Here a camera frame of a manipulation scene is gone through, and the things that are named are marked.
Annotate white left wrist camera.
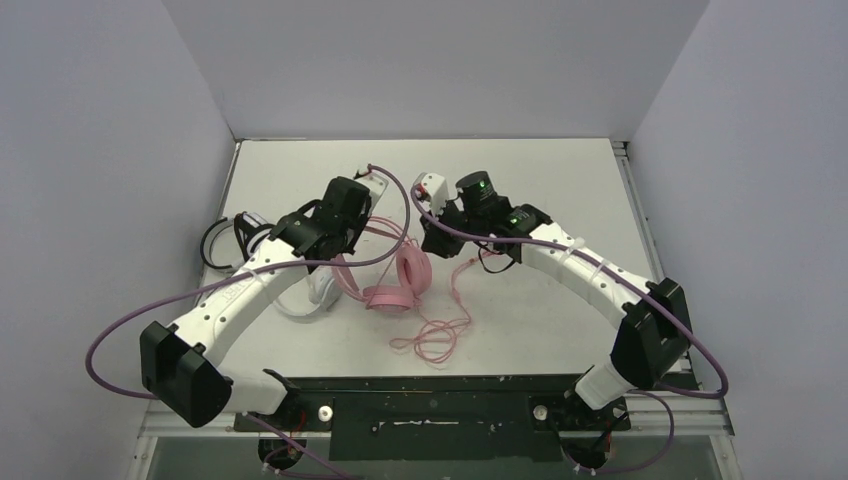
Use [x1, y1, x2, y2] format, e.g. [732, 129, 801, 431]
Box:
[354, 166, 389, 210]

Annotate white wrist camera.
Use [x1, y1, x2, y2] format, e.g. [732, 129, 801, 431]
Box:
[411, 173, 450, 217]
[354, 166, 389, 210]

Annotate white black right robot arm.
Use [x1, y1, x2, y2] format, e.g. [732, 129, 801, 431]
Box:
[410, 171, 691, 428]

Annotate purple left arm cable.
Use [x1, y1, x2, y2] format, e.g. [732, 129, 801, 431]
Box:
[84, 164, 413, 480]

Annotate pink headphones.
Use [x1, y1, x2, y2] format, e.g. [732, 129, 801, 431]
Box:
[327, 215, 505, 366]

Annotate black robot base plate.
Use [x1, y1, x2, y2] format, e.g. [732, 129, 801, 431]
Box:
[261, 374, 639, 462]

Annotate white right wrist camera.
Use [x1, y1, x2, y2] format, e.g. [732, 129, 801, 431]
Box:
[411, 173, 450, 217]

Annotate black white headphones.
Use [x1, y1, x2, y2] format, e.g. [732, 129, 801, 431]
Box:
[199, 212, 272, 273]

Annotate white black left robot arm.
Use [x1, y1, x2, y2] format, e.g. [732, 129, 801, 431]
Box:
[140, 173, 388, 430]

